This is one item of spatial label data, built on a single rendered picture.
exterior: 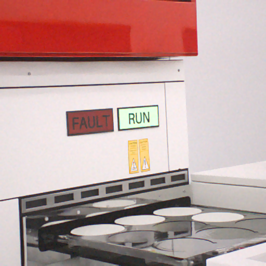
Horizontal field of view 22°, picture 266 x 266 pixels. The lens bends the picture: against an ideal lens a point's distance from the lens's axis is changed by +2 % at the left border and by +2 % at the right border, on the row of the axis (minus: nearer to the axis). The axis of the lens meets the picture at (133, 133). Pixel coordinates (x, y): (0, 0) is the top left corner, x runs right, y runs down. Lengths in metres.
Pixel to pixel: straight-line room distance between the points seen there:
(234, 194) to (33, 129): 0.46
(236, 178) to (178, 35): 0.32
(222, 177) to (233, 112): 2.54
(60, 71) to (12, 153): 0.19
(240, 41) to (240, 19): 0.12
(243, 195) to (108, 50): 0.42
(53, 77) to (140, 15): 0.22
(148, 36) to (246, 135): 2.75
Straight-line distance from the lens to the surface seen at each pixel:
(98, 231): 1.29
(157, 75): 1.49
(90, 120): 1.36
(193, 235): 1.23
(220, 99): 3.95
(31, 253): 1.29
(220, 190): 1.51
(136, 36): 1.39
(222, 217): 1.38
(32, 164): 1.29
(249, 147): 4.15
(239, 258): 0.81
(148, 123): 1.47
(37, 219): 1.29
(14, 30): 1.21
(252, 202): 1.46
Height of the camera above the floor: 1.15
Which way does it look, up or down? 3 degrees down
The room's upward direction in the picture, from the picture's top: 3 degrees counter-clockwise
